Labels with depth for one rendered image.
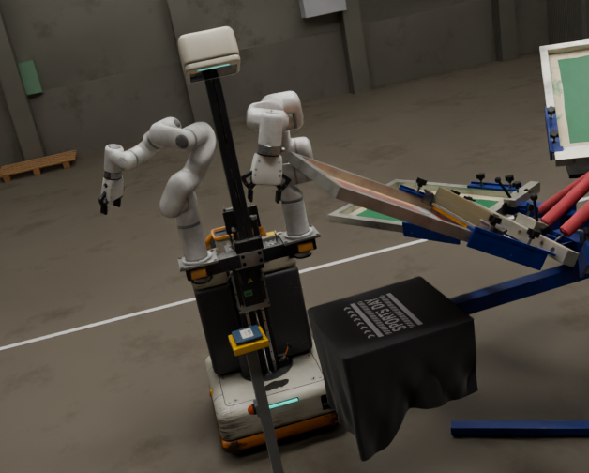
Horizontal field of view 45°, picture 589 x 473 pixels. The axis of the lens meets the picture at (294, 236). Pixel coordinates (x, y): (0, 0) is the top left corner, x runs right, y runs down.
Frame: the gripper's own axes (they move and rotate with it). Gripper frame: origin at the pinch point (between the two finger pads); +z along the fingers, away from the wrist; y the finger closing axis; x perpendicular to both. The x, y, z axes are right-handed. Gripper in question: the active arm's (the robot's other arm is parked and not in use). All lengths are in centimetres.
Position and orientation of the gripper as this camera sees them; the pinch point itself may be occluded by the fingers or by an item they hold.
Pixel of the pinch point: (264, 199)
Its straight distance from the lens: 240.0
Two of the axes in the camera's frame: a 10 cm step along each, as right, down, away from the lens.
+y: -9.6, -0.3, -2.8
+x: 2.6, 2.9, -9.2
